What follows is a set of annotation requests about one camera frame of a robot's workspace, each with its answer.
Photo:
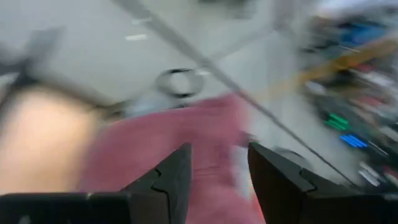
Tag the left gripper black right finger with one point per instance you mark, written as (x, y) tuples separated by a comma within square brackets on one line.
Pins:
[(280, 202)]

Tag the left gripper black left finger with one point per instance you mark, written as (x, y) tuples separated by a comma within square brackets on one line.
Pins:
[(168, 199)]

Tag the pink knitted garment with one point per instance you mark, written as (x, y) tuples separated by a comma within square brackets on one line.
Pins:
[(161, 137)]

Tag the blue storage bin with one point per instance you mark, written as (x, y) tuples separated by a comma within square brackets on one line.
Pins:
[(354, 140)]

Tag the green storage bin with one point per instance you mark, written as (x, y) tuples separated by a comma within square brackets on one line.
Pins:
[(337, 122)]

